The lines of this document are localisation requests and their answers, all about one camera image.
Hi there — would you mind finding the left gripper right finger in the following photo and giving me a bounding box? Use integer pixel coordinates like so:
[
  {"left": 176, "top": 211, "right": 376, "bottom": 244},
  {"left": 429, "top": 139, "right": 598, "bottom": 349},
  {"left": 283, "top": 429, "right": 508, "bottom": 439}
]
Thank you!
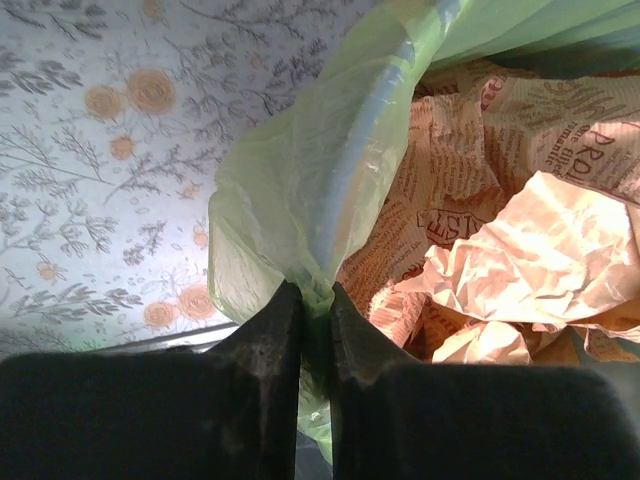
[{"left": 330, "top": 285, "right": 639, "bottom": 479}]

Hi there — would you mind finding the blue grey trash bin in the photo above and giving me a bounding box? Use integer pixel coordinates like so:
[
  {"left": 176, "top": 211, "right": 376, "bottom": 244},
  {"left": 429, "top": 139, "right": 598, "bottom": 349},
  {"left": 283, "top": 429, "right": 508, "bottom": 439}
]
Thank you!
[{"left": 312, "top": 1, "right": 466, "bottom": 280}]

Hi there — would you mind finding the crumpled brown printed paper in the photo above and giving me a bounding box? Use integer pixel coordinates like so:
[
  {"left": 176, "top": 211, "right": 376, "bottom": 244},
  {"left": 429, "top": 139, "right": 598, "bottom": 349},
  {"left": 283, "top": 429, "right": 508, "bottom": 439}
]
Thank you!
[{"left": 338, "top": 61, "right": 639, "bottom": 365}]

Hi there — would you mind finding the green plastic trash bag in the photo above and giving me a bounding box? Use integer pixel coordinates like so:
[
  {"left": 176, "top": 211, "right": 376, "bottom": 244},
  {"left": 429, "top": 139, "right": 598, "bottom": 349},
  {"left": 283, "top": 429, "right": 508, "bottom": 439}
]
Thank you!
[{"left": 207, "top": 0, "right": 640, "bottom": 466}]

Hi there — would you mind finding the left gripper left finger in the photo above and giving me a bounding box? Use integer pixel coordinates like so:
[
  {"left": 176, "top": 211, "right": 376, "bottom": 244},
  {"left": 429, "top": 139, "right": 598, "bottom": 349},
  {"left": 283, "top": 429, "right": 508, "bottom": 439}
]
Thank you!
[{"left": 1, "top": 283, "right": 303, "bottom": 479}]

